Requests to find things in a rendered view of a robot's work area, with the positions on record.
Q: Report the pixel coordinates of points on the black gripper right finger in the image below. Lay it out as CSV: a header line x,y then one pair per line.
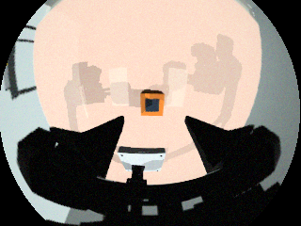
x,y
213,143

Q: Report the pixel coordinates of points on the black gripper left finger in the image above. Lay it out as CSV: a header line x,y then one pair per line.
x,y
95,146

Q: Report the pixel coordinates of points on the orange block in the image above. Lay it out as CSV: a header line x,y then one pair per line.
x,y
151,103

